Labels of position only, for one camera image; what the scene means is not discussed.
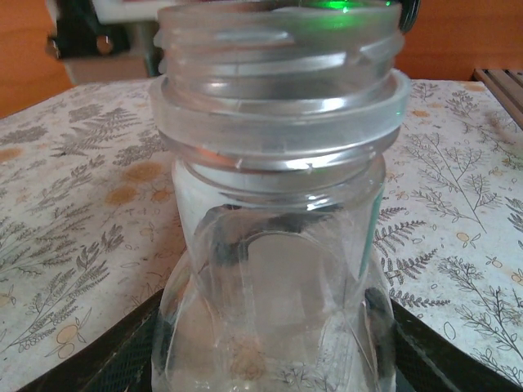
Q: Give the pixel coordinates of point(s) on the wide-mouth clear plastic bottle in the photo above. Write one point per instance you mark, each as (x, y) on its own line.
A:
(278, 122)

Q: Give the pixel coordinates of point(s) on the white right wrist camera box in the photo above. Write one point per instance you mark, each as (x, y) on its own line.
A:
(130, 10)

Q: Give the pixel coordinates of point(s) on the floral patterned table mat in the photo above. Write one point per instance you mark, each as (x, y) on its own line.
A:
(61, 204)

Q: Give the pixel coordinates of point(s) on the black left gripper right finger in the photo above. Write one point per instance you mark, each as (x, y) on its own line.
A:
(425, 359)

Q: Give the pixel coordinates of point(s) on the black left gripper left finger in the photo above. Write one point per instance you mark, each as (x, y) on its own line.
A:
(130, 359)

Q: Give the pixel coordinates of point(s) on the grooved aluminium base rail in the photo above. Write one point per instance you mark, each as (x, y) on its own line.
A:
(502, 79)

